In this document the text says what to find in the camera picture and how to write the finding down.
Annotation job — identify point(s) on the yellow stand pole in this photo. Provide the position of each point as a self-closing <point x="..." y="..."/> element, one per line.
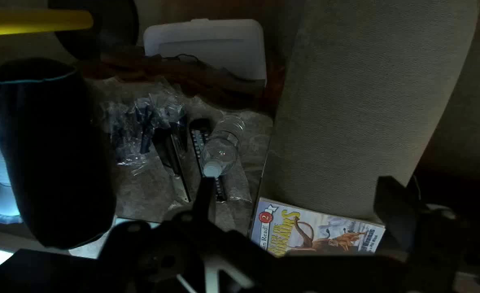
<point x="28" y="21"/>

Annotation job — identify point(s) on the beige fabric sofa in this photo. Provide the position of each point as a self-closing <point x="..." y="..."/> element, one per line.
<point x="353" y="103"/>

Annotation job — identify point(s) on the black round stand base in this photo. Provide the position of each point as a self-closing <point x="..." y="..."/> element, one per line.
<point x="111" y="25"/>

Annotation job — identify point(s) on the white plastic box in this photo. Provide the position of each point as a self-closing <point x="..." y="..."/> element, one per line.
<point x="212" y="46"/>

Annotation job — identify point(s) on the clear plastic water bottle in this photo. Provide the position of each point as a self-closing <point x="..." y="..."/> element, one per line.
<point x="223" y="148"/>

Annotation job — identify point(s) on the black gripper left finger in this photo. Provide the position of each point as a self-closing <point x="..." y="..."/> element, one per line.
<point x="204" y="197"/>

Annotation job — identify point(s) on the folding utility knife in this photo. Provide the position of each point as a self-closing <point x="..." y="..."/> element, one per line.
<point x="173" y="160"/>

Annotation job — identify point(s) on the crumpled clear plastic wrap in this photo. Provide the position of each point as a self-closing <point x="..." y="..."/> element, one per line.
<point x="253" y="140"/>

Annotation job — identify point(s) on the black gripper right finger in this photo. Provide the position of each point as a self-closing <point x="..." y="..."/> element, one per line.
<point x="399" y="209"/>

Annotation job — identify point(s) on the black cylindrical roll bag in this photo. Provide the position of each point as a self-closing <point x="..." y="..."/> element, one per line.
<point x="54" y="157"/>

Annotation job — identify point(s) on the illustrated magazine with yellow title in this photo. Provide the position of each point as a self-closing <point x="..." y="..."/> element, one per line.
<point x="309" y="230"/>

